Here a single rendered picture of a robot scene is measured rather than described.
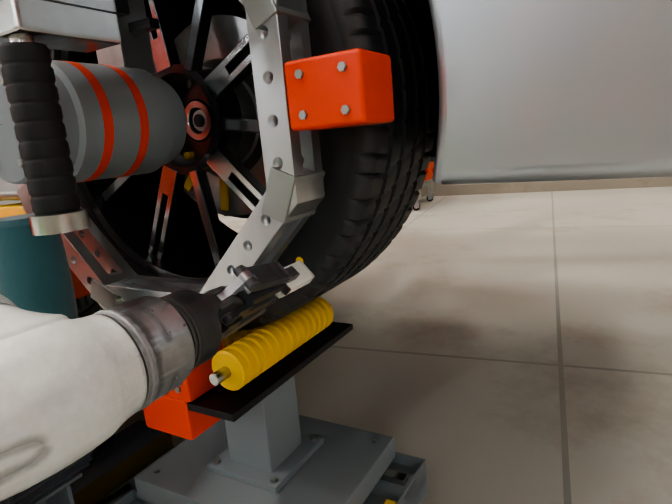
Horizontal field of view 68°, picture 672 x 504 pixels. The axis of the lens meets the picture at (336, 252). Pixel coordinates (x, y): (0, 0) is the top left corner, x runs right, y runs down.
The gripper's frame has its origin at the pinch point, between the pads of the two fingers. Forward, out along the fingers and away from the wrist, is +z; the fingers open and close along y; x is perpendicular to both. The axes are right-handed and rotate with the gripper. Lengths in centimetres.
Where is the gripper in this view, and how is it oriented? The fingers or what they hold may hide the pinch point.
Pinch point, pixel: (290, 278)
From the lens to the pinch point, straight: 64.1
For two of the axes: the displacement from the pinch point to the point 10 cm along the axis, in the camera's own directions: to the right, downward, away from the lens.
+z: 4.9, -2.3, 8.4
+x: -6.7, -7.1, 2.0
